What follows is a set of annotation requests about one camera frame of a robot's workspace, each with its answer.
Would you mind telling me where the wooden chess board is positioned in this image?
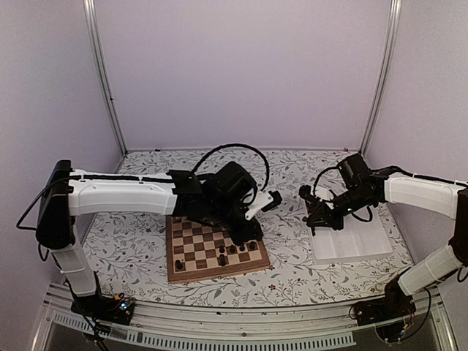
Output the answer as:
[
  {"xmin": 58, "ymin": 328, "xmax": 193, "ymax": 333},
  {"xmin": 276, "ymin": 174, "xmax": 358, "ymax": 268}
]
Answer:
[{"xmin": 166, "ymin": 216, "xmax": 273, "ymax": 284}]

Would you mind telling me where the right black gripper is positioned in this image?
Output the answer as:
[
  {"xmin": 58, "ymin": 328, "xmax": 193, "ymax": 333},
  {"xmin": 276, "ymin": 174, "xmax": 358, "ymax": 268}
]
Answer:
[{"xmin": 307, "ymin": 186, "xmax": 373, "ymax": 231}]

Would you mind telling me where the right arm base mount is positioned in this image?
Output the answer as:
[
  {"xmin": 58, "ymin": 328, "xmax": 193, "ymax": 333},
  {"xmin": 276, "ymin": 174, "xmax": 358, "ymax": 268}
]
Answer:
[{"xmin": 349, "ymin": 278, "xmax": 416, "ymax": 343}]

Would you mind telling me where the white plastic tray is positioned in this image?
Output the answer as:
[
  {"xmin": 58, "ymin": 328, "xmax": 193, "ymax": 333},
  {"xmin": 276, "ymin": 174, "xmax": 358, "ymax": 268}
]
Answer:
[{"xmin": 311, "ymin": 207, "xmax": 393, "ymax": 264}]

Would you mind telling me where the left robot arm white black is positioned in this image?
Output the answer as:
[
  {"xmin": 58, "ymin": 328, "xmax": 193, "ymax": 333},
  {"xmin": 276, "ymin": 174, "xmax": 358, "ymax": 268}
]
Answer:
[{"xmin": 33, "ymin": 160, "xmax": 273, "ymax": 317}]

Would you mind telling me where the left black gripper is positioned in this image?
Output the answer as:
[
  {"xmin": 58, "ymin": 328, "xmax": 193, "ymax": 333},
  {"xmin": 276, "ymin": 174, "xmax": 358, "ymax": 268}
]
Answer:
[{"xmin": 207, "ymin": 198, "xmax": 265, "ymax": 248}]

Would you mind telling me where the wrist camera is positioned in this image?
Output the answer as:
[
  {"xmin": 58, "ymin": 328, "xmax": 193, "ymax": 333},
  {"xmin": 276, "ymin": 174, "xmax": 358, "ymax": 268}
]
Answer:
[
  {"xmin": 298, "ymin": 185, "xmax": 332, "ymax": 204},
  {"xmin": 245, "ymin": 190, "xmax": 282, "ymax": 220}
]

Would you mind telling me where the dark king piece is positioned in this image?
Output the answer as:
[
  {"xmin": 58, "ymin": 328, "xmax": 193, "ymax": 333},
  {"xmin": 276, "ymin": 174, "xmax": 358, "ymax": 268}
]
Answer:
[{"xmin": 219, "ymin": 254, "xmax": 227, "ymax": 266}]

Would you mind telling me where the aluminium front rail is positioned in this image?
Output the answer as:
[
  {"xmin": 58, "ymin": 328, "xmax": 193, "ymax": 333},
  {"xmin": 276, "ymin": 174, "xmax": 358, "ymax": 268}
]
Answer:
[{"xmin": 31, "ymin": 284, "xmax": 458, "ymax": 350}]

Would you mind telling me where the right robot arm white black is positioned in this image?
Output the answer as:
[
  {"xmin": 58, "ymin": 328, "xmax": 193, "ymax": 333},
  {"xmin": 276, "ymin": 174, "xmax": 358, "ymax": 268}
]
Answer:
[{"xmin": 299, "ymin": 154, "xmax": 467, "ymax": 319}]

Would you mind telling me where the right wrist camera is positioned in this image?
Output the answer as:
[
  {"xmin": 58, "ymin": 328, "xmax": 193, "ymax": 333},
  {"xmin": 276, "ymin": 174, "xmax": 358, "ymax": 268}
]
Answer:
[{"xmin": 298, "ymin": 185, "xmax": 332, "ymax": 204}]

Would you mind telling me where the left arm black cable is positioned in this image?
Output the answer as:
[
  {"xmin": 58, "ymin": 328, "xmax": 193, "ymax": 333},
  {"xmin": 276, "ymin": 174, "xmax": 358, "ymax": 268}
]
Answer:
[{"xmin": 192, "ymin": 143, "xmax": 271, "ymax": 191}]

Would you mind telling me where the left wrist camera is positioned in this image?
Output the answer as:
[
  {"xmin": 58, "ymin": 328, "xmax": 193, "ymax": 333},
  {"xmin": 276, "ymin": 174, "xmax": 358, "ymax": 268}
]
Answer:
[{"xmin": 245, "ymin": 190, "xmax": 282, "ymax": 220}]

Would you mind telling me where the floral patterned table mat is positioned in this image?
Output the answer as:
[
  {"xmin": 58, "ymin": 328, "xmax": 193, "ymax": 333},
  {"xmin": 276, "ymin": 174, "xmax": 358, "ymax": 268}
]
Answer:
[{"xmin": 83, "ymin": 148, "xmax": 412, "ymax": 307}]

